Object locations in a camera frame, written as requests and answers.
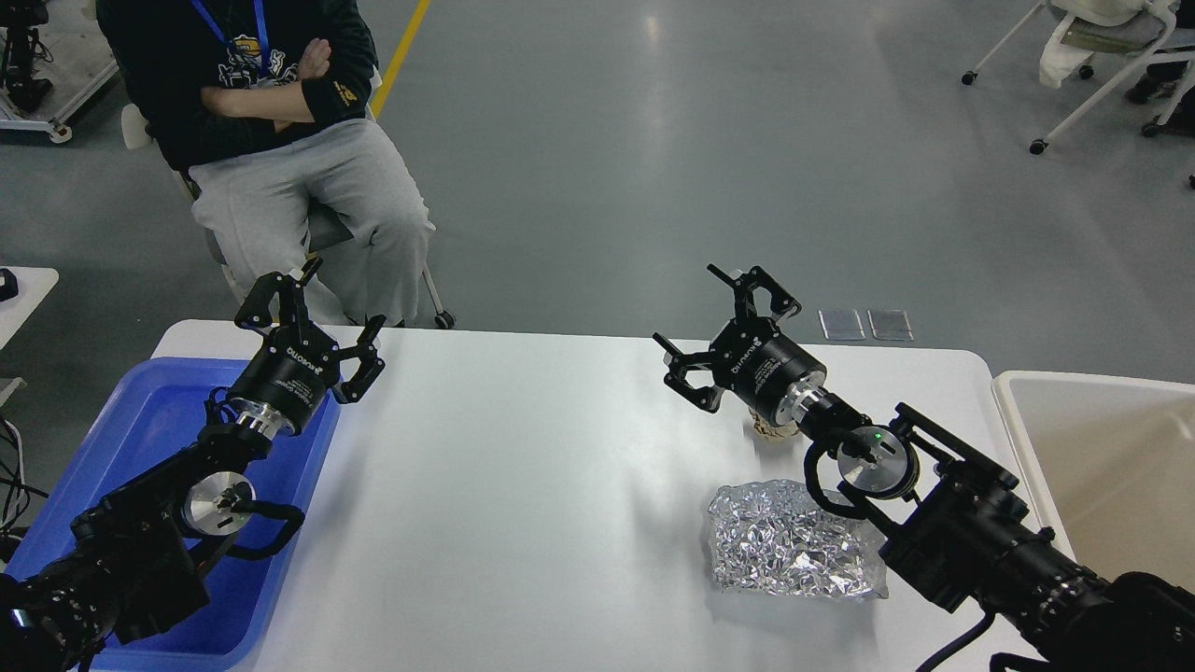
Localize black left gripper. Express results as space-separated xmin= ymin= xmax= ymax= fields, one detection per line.
xmin=227 ymin=257 xmax=386 ymax=436

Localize white rolling chair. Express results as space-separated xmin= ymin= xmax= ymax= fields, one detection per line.
xmin=961 ymin=1 xmax=1191 ymax=155

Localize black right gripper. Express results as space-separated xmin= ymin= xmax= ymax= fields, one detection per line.
xmin=652 ymin=264 xmax=828 ymax=428

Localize right metal floor plate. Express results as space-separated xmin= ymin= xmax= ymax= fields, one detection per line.
xmin=868 ymin=308 xmax=915 ymax=342

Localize seated person black hoodie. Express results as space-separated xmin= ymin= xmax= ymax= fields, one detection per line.
xmin=94 ymin=1 xmax=435 ymax=326

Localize blue plastic bin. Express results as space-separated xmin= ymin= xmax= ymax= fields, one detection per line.
xmin=6 ymin=358 xmax=341 ymax=671

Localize left metal floor plate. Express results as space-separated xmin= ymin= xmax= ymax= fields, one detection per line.
xmin=819 ymin=308 xmax=868 ymax=342

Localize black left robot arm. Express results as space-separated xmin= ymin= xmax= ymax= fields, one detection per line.
xmin=4 ymin=253 xmax=385 ymax=671

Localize white chair under person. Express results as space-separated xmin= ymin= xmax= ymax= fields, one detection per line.
xmin=120 ymin=103 xmax=456 ymax=330

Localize crumpled brown paper ball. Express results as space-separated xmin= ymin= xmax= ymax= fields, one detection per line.
xmin=752 ymin=419 xmax=801 ymax=442

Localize metal floor plate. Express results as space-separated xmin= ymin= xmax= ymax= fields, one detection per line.
xmin=868 ymin=308 xmax=915 ymax=342
xmin=819 ymin=308 xmax=868 ymax=342

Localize silver foil bag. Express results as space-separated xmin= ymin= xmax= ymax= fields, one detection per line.
xmin=706 ymin=478 xmax=891 ymax=601

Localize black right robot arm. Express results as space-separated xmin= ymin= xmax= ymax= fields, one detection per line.
xmin=654 ymin=265 xmax=1194 ymax=671

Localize white side table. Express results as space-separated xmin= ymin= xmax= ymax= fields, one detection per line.
xmin=1 ymin=265 xmax=60 ymax=348

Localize white equipment cart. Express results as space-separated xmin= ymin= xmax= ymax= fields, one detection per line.
xmin=1 ymin=1 xmax=117 ymax=143

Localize white plastic bin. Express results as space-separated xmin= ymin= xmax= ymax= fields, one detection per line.
xmin=993 ymin=371 xmax=1194 ymax=589

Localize black cables at left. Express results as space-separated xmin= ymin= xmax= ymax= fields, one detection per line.
xmin=0 ymin=415 xmax=48 ymax=561

